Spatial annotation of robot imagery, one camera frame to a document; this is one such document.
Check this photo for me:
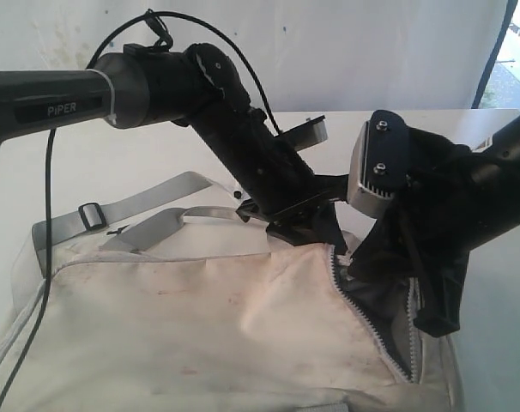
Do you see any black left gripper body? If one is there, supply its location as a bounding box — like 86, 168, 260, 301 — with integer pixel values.
239, 128, 348, 228

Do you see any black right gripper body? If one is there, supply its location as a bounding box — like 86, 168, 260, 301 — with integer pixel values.
349, 128, 471, 335

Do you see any white canvas backpack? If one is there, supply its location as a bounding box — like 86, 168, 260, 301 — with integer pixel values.
0, 172, 463, 411

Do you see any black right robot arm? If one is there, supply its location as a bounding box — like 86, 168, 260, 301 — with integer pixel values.
348, 110, 520, 337

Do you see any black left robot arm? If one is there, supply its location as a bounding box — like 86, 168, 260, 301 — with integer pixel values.
0, 43, 348, 253

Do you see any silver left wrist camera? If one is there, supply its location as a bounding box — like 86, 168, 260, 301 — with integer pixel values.
281, 115, 328, 152

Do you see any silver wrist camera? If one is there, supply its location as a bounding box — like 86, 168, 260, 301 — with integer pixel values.
281, 115, 328, 152
347, 110, 410, 219

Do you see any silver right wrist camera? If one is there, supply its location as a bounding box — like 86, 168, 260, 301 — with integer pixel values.
347, 110, 410, 219

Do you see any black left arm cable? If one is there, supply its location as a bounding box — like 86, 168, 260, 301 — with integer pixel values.
0, 8, 282, 412

